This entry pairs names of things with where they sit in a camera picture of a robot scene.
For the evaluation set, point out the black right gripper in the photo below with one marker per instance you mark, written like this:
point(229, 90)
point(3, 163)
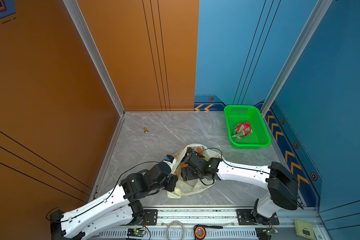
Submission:
point(187, 170)

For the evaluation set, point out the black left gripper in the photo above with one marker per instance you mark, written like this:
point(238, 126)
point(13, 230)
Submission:
point(173, 179)

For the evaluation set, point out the yellowish translucent plastic bag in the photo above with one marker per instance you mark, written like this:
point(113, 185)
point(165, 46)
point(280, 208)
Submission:
point(197, 186)

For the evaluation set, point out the pink dragon fruit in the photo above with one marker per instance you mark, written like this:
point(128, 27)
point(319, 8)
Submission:
point(242, 131)

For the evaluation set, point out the green plastic mesh basket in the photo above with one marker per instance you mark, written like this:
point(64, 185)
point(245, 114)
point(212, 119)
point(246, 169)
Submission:
point(236, 114)

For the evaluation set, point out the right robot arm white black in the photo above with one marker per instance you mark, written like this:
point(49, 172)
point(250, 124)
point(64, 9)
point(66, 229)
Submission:
point(280, 184)

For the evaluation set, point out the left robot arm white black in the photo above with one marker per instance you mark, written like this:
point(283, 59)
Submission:
point(120, 206)

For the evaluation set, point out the green circuit board left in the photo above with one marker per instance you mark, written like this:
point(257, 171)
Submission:
point(136, 234)

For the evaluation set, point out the green circuit board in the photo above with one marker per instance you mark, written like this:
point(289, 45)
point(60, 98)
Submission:
point(266, 233)
point(136, 234)

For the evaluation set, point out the orange black tape measure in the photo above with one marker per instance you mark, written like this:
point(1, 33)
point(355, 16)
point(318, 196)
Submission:
point(200, 231)

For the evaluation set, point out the green circuit board right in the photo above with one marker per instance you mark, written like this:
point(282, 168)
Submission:
point(266, 233)

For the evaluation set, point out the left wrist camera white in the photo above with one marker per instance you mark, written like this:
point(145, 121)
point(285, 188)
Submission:
point(171, 161)

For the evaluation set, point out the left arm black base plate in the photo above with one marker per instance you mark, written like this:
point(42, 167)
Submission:
point(149, 218)

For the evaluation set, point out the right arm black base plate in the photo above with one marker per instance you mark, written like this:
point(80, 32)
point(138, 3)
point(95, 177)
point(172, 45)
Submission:
point(245, 217)

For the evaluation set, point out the light green switch box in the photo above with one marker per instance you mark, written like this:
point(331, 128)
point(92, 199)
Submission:
point(304, 229)

